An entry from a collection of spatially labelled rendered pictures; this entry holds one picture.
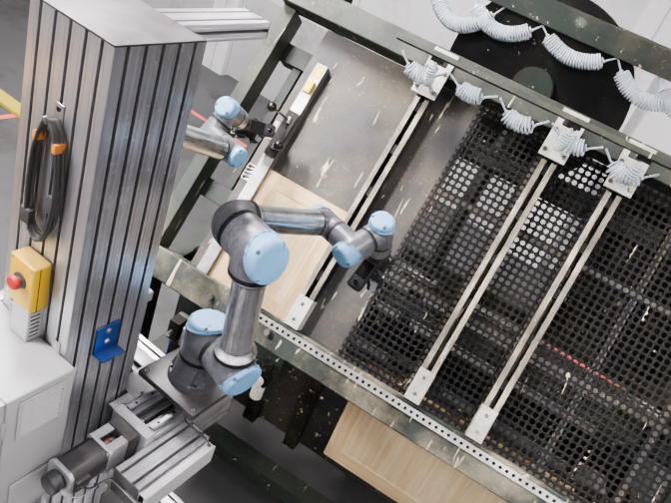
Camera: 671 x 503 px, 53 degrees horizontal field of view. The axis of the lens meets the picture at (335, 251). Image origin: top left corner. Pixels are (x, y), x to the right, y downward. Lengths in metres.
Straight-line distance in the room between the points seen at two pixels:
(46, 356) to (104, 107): 0.67
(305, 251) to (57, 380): 1.19
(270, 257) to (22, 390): 0.64
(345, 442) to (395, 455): 0.23
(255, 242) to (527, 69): 1.80
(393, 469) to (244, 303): 1.49
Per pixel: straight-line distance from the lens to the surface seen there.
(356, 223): 2.53
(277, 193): 2.68
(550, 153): 2.53
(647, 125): 5.65
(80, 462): 1.89
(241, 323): 1.70
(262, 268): 1.55
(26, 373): 1.74
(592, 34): 2.98
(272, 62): 2.88
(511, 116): 2.45
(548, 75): 3.04
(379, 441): 2.91
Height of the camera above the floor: 2.49
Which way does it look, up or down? 31 degrees down
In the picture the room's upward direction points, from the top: 22 degrees clockwise
